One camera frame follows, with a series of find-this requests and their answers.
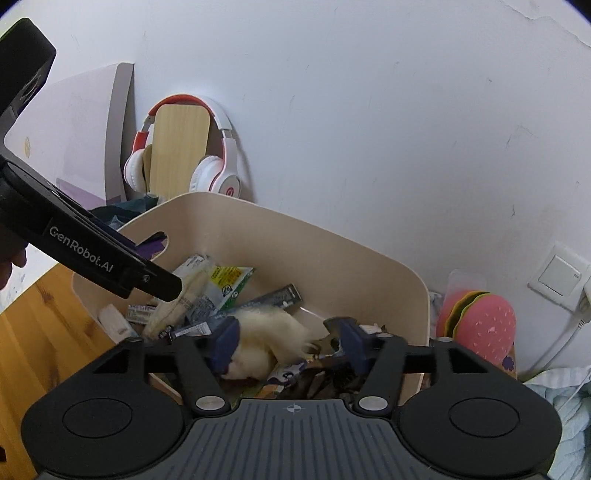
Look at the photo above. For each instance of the lilac and white box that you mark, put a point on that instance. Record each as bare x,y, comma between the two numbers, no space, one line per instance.
78,129

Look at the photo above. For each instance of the dark blue star-printed box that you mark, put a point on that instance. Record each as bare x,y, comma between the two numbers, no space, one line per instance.
277,297

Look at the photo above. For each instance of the red and white headphones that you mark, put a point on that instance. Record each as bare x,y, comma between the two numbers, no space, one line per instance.
212,175

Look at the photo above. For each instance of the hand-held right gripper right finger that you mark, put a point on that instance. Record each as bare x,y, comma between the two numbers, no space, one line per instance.
358,346

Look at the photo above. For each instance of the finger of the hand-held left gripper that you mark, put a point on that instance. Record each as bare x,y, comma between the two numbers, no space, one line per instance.
161,282
111,230

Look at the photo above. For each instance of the person's left hand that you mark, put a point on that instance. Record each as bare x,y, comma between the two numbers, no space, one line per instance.
13,267

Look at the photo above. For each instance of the light blue cloth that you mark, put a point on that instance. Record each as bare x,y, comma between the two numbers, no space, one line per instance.
568,406

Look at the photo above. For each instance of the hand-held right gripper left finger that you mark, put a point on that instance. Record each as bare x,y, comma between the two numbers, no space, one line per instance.
226,346

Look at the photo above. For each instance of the white cat plush toy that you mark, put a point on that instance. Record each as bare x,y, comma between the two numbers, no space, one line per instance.
272,337

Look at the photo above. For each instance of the purple patterned mat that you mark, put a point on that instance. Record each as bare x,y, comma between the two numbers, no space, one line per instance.
154,247

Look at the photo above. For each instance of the wooden desktop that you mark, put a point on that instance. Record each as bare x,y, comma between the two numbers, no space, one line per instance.
37,323

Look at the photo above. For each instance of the grey striped stick packet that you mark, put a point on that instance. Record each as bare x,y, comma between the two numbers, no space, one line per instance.
141,314

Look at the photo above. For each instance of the cartoon pony packet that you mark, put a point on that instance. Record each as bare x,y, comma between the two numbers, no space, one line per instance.
286,371

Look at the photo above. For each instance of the brown plaid cloth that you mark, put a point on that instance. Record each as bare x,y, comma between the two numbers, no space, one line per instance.
332,378

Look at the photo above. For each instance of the white small packet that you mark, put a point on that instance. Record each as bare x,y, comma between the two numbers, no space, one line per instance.
115,323

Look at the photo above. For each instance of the dark green tissue packet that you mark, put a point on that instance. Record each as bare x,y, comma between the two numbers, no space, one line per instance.
120,212

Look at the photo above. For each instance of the wooden headphone stand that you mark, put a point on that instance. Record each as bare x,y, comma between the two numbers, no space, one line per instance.
178,147

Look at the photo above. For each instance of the pink burger-shaped cushion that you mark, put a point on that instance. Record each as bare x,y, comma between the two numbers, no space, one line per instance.
485,323

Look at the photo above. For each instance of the beige plastic storage basket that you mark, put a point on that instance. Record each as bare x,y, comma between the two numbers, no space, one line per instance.
323,258

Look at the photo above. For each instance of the white green-label snack packet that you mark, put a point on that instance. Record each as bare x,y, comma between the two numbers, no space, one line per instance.
226,281

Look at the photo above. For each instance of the white wall switch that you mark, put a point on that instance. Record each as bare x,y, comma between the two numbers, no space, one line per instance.
558,272

